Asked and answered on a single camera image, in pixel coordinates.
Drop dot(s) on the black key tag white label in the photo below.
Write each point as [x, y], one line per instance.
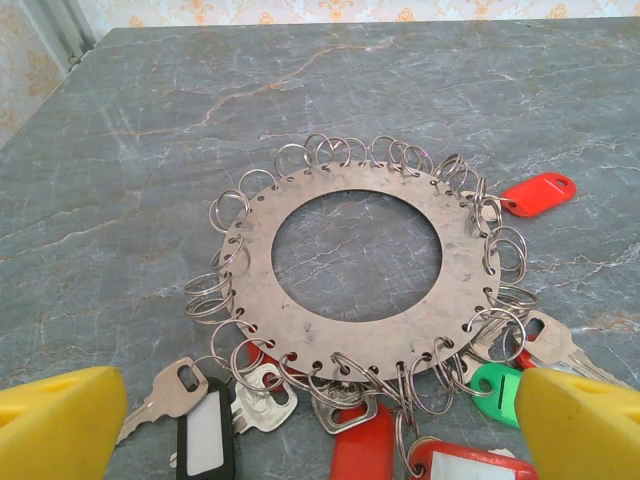
[205, 435]

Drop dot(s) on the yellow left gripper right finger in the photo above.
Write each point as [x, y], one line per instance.
[585, 430]

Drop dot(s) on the aluminium frame post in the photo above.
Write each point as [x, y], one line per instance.
[75, 25]

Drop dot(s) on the round metal keyring plate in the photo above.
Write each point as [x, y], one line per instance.
[250, 280]

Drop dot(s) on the green key tag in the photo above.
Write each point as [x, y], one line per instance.
[505, 412]

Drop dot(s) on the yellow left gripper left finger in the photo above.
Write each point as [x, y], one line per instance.
[50, 430]

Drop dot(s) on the silver key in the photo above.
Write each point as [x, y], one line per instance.
[555, 345]
[265, 410]
[472, 365]
[170, 395]
[332, 422]

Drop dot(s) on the red key tag white label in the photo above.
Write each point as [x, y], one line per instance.
[465, 465]

